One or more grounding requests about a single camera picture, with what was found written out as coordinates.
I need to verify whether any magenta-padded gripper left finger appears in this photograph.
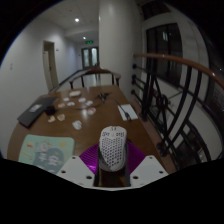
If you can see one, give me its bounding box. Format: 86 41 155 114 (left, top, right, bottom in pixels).
55 142 101 187

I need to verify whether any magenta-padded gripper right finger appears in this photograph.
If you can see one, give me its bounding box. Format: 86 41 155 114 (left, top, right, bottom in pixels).
126 141 170 188

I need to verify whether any white perforated computer mouse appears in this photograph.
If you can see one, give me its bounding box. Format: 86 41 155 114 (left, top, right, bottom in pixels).
98 125 128 173

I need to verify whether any pale green printed mouse pad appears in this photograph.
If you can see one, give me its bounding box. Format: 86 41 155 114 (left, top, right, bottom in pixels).
18 134 76 174

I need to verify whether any black pen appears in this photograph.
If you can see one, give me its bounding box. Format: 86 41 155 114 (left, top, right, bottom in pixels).
120 107 132 121

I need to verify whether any small black box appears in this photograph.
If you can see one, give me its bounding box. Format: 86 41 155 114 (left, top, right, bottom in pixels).
44 105 57 116

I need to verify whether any white paper sheet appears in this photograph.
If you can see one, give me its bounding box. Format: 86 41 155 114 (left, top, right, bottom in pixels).
117 103 139 121

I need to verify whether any black closed laptop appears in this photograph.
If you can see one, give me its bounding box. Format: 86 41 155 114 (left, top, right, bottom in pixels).
17 96 59 128

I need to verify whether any wooden armchair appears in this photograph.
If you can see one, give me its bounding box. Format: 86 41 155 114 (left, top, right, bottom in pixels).
68 65 122 90

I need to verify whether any white single door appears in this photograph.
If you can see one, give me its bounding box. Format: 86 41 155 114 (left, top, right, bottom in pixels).
42 40 60 92

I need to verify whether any glazed double door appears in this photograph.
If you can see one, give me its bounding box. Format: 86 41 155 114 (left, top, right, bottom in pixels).
81 46 100 69

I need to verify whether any black railing with wooden handrail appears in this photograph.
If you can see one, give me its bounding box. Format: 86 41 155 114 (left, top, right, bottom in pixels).
131 52 224 168

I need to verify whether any dark framed window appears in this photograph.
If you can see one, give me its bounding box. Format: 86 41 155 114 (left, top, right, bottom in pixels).
145 22 184 88

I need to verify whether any black tangled cable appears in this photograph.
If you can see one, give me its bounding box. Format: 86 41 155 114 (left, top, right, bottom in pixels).
95 92 110 103

